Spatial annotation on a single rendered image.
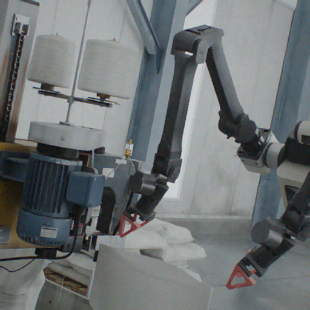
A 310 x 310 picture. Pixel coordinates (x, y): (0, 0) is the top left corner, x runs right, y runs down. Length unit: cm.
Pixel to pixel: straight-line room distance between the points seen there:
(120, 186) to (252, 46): 790
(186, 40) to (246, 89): 815
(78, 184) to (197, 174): 762
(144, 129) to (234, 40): 224
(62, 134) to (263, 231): 59
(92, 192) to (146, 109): 638
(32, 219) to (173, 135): 48
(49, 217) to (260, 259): 58
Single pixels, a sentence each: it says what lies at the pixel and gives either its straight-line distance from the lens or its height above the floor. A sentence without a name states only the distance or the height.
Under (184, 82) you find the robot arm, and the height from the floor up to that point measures 161.
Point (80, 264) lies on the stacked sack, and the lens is 513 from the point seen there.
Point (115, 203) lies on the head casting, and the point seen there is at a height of 118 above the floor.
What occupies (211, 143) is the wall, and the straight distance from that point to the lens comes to 959.
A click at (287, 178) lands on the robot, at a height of 138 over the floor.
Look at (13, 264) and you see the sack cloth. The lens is 251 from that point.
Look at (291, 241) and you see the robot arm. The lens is 178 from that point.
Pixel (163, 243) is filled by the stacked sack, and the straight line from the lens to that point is 531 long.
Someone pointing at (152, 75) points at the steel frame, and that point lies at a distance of 823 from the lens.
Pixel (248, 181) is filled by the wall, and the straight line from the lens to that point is 1056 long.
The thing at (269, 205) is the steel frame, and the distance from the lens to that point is 1085.
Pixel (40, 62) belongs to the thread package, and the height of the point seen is 159.
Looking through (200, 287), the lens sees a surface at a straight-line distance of 200.
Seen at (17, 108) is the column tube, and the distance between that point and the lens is 206.
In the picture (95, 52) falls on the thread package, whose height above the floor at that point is 164.
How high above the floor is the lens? 149
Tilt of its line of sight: 3 degrees down
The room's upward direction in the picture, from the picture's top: 11 degrees clockwise
